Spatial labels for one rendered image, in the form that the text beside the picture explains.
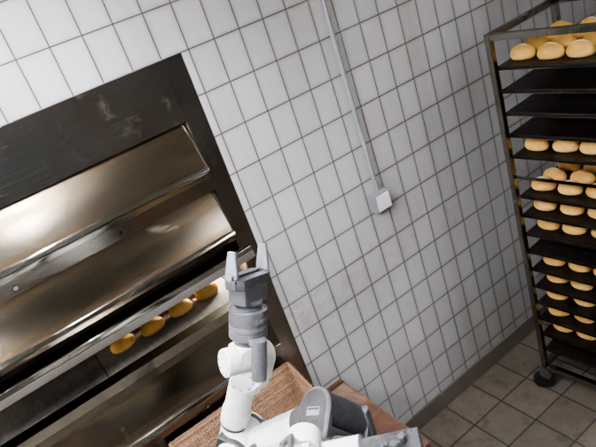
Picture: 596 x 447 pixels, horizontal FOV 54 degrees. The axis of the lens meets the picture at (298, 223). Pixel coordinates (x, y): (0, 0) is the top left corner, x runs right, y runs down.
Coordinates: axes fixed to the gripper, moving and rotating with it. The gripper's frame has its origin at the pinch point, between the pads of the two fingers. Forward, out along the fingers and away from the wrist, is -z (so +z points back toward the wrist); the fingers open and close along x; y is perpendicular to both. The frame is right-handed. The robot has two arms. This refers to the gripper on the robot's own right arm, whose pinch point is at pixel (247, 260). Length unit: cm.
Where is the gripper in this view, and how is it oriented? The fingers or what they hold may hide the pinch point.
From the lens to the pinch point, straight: 130.1
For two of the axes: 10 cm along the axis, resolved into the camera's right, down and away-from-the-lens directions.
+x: -5.6, 1.5, -8.1
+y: -8.3, -1.2, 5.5
